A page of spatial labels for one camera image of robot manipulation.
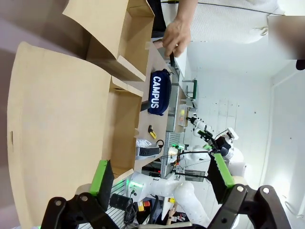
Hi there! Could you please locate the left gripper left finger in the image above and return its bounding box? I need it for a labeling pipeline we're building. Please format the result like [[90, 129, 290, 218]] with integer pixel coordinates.
[[40, 159, 114, 229]]

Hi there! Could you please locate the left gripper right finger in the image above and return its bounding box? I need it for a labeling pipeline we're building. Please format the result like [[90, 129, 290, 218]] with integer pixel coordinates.
[[207, 154, 290, 229]]

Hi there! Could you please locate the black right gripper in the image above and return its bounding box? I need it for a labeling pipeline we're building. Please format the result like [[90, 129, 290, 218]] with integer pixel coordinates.
[[198, 130, 231, 156]]

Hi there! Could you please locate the grey zipper pouch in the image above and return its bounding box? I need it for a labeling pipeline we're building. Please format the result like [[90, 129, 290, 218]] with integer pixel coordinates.
[[135, 137, 164, 160]]

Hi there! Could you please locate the black stapler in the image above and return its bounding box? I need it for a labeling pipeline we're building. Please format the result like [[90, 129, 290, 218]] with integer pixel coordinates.
[[168, 51, 177, 67]]

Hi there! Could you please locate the person's right forearm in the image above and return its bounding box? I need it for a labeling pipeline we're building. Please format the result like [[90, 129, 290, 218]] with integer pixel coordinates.
[[175, 0, 199, 24]]

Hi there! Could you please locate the box with yellow ball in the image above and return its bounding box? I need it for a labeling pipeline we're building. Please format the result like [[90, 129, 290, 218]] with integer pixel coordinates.
[[177, 104, 189, 127]]

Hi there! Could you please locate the open cardboard box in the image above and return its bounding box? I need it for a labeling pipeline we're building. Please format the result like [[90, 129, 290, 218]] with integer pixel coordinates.
[[7, 42, 145, 227]]

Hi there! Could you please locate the small cardboard box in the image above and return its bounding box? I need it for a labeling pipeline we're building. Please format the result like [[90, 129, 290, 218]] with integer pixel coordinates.
[[62, 0, 155, 83]]

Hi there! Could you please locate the person's right hand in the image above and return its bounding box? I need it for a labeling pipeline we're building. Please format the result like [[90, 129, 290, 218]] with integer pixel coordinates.
[[162, 18, 193, 58]]

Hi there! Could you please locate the black cylinder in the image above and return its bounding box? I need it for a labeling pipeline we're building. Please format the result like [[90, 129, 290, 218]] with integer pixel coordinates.
[[110, 193, 131, 209]]

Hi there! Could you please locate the red emergency stop button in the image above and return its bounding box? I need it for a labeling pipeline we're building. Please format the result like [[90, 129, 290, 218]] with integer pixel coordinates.
[[138, 200, 151, 212]]

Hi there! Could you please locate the green framed table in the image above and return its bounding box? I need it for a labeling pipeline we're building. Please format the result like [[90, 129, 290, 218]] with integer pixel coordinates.
[[182, 78, 198, 100]]

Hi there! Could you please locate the blue CAMPUS pouch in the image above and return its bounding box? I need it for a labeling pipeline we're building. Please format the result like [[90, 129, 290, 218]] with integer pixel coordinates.
[[147, 68, 173, 117]]

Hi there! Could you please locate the person's white sweater torso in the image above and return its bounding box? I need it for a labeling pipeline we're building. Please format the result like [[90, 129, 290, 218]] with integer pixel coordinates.
[[190, 0, 286, 45]]

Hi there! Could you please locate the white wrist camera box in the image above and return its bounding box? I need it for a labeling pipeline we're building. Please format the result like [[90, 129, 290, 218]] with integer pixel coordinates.
[[225, 127, 240, 141]]

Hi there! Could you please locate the coiled black cable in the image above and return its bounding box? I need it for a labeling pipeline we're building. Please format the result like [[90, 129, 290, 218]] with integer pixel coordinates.
[[123, 198, 139, 225]]

